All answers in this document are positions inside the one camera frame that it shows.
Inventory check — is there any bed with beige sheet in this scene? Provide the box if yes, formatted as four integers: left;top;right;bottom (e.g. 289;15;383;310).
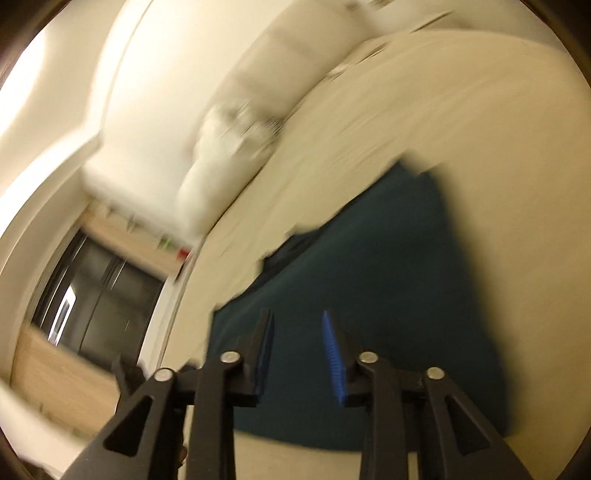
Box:
157;28;587;480

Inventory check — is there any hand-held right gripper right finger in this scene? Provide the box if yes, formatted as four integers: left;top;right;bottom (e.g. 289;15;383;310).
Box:
322;310;534;480

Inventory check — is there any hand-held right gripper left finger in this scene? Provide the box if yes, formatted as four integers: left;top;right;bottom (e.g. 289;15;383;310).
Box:
60;308;275;480

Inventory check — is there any white rolled duvet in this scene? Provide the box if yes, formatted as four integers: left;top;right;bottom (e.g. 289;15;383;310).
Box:
178;99;282;236

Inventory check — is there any dark teal sweater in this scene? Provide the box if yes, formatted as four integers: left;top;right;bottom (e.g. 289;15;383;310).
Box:
205;159;513;453

